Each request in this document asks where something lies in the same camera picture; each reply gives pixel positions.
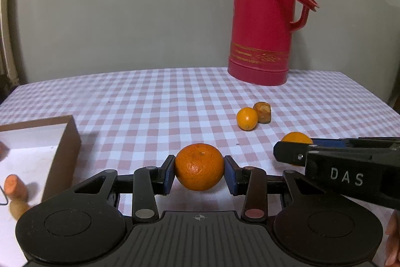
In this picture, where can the person's right hand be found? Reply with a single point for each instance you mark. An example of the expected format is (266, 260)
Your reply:
(393, 238)

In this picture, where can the brown fruit piece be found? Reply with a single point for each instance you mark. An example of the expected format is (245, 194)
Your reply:
(262, 112)

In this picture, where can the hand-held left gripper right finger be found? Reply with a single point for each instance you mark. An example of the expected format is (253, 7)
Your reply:
(229, 175)

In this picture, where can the beige striped curtain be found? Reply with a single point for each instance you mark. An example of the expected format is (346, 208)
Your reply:
(6, 35)

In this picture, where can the white cardboard box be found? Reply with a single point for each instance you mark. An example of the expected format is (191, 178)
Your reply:
(62, 154)

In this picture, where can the green-brown kiwi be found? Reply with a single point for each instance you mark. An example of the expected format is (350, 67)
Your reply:
(18, 207)

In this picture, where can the red thermos flask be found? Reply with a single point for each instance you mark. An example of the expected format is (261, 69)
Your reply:
(259, 20)

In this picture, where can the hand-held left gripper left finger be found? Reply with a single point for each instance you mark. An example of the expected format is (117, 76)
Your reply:
(170, 173)

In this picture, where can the large orange mandarin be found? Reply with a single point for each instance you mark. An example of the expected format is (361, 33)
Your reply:
(199, 167)

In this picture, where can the medium yellow-orange citrus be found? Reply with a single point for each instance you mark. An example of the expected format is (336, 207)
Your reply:
(297, 137)

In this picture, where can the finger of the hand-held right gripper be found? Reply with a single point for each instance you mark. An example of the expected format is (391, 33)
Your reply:
(331, 142)
(290, 154)

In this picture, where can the small yellow-orange citrus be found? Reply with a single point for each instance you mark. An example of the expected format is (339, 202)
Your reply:
(247, 118)

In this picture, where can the pink checked tablecloth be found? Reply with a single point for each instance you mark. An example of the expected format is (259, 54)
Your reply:
(156, 98)

